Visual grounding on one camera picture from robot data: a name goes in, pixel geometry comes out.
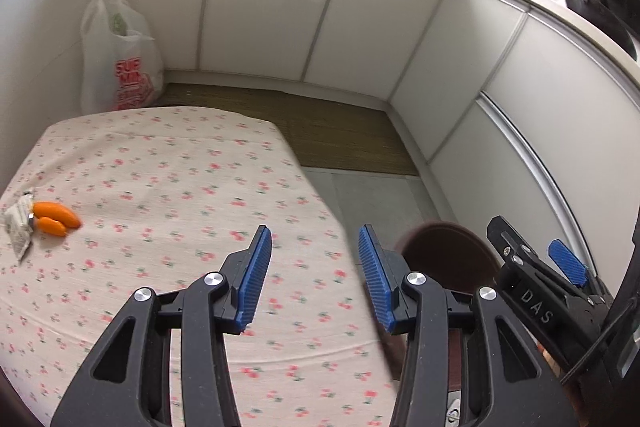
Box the white snack packet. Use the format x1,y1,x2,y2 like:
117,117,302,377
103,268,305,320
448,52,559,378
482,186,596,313
3,188,35,263

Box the brown trash bin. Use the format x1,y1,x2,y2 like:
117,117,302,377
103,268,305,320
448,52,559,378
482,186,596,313
385,221,500,391

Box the white kitchen cabinets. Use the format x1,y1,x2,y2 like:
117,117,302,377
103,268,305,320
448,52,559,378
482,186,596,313
129,0,639,291

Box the cherry print tablecloth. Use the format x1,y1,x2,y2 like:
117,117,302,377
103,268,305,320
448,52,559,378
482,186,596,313
1,108,396,426

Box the orange sausage pack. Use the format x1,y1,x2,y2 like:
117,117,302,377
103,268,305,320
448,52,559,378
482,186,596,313
32,202,81,237

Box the white plastic shopping bag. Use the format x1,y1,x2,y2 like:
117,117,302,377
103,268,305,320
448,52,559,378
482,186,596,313
80,0,164,114

